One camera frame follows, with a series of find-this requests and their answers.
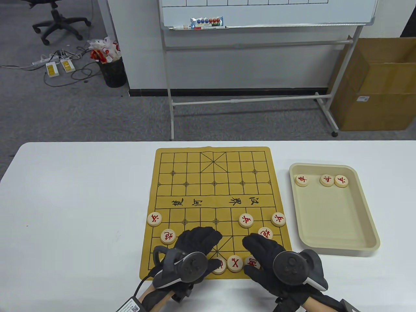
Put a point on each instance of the person's left hand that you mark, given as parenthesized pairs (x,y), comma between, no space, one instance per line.
(198,240)

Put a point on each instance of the person's right hand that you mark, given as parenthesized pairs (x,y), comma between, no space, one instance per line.
(263,248)

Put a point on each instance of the yellow chess board mat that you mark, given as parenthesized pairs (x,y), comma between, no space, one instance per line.
(195,182)

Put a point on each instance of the grey tracking controller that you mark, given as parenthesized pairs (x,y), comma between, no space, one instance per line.
(289,268)
(193,266)

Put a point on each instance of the beige plastic tray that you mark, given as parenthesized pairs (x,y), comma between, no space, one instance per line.
(325,221)

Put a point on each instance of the grey labelled sensor box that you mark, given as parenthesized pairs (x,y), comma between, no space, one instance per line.
(128,307)

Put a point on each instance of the black sensor box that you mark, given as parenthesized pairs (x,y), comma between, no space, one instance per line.
(349,307)

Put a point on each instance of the brown cardboard box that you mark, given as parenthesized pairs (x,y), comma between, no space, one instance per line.
(373,107)

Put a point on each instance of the black wastebasket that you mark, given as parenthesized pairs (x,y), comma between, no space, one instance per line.
(113,76)

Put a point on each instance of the whiteboard marker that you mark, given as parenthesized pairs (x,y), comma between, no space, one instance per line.
(204,28)
(181,28)

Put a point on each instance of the white red trash bags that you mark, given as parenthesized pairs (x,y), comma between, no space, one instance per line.
(104,48)

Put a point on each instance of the white yellow power adapter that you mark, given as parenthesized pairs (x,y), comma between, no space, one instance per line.
(67,65)
(52,69)

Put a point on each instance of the pack of coloured magnets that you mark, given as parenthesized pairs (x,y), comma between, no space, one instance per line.
(207,21)

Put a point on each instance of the white rolling whiteboard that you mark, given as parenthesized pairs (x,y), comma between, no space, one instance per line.
(260,13)

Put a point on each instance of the white power strip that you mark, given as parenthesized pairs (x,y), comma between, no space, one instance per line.
(42,61)

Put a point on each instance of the black office chair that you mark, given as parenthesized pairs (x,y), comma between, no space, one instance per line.
(56,18)

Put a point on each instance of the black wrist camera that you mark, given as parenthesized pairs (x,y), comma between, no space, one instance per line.
(286,305)
(180,294)

